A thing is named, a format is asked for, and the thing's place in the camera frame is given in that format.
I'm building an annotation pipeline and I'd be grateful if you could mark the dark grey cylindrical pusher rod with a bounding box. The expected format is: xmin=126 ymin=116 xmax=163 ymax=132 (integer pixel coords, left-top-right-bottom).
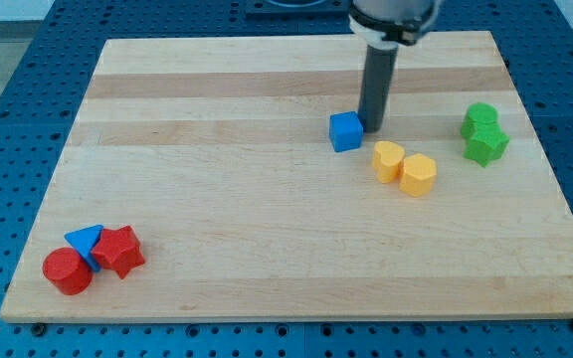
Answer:
xmin=357 ymin=46 xmax=398 ymax=133

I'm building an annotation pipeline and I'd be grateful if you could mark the green cylinder block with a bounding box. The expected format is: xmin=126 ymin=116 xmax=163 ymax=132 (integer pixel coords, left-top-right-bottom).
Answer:
xmin=460 ymin=102 xmax=500 ymax=139

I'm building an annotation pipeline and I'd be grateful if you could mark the red cylinder block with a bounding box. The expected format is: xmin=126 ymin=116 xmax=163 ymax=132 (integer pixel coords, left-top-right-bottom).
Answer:
xmin=42 ymin=248 xmax=93 ymax=295

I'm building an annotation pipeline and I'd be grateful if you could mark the green star block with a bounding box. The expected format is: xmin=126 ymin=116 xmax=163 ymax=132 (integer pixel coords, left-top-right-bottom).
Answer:
xmin=464 ymin=129 xmax=510 ymax=167

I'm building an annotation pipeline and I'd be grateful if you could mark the blue triangle block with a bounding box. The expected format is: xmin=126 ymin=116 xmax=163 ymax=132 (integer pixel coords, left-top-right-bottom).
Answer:
xmin=64 ymin=225 xmax=103 ymax=272

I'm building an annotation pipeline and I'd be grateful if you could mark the yellow hexagon block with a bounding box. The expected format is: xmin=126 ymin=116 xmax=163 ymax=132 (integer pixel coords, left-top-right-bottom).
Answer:
xmin=399 ymin=153 xmax=437 ymax=197

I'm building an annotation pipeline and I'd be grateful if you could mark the red star block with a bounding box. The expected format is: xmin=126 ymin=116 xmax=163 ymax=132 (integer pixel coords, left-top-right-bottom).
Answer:
xmin=91 ymin=226 xmax=146 ymax=279

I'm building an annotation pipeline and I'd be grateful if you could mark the blue cube block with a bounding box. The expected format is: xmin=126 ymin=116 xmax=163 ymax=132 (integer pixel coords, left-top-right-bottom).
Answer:
xmin=329 ymin=111 xmax=363 ymax=152

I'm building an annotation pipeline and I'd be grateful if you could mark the yellow heart block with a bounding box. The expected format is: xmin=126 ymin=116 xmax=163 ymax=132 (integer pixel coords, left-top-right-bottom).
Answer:
xmin=372 ymin=141 xmax=406 ymax=184

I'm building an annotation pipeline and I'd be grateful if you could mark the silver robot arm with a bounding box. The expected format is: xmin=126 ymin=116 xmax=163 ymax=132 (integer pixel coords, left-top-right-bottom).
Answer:
xmin=348 ymin=0 xmax=443 ymax=133

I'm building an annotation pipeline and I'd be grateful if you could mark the light wooden board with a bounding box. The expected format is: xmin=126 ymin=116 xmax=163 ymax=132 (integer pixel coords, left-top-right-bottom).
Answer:
xmin=0 ymin=31 xmax=573 ymax=323

